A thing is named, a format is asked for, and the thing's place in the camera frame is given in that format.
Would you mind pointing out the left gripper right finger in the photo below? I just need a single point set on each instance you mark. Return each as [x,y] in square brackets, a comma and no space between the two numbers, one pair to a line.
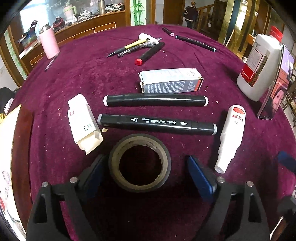
[236,211]

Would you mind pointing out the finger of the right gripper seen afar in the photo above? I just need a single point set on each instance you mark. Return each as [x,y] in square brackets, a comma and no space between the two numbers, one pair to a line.
[287,160]

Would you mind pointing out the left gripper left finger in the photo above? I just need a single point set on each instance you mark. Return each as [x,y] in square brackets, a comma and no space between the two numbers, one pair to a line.
[46,220]

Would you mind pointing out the gold-edged white storage box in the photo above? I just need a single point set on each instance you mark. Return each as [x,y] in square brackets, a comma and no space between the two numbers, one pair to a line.
[15,182]

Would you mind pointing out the smartphone showing face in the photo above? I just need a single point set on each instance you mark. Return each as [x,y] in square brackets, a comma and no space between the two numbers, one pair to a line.
[278,87]

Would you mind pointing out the large white jug red cap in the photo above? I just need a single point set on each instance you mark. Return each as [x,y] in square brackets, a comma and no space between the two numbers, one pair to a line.
[262,63]

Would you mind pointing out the open white small carton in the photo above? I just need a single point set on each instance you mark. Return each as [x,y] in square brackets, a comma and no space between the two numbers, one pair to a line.
[84,127]

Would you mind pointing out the black art marker printed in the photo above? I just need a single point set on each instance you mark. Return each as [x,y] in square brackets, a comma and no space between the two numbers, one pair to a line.
[152,124]

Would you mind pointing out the grey silver carton box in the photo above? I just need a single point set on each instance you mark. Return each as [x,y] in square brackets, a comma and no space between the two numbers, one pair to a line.
[167,81]

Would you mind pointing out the long thin black pen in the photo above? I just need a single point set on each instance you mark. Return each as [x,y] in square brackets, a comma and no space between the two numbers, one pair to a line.
[195,42]

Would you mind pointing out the black marker white caps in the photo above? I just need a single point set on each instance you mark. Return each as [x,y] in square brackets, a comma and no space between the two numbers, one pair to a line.
[136,100]

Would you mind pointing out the small pen near thermos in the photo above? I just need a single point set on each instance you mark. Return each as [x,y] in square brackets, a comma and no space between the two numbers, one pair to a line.
[51,62]

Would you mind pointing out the person in dark clothes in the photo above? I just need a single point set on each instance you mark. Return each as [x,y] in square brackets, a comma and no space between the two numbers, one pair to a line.
[191,15]

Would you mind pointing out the black marker red cap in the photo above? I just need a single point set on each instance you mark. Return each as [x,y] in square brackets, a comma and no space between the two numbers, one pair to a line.
[148,54]

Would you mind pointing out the grey clear pen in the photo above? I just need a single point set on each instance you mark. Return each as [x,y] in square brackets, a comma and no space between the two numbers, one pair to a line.
[135,48]

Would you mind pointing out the white small tube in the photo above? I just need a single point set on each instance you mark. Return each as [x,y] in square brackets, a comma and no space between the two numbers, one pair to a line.
[150,39]

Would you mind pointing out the pink thermos bottle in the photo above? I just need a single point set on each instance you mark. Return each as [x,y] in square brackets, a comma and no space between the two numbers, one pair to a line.
[48,41]

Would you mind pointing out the yellow black pen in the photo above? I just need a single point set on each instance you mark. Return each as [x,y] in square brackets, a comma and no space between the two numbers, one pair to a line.
[120,50]

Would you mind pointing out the steel flask on counter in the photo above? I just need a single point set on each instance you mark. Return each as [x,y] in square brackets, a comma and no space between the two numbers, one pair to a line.
[101,7]

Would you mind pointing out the white tumbler green handle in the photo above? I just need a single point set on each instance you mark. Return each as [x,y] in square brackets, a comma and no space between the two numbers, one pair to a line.
[70,12]

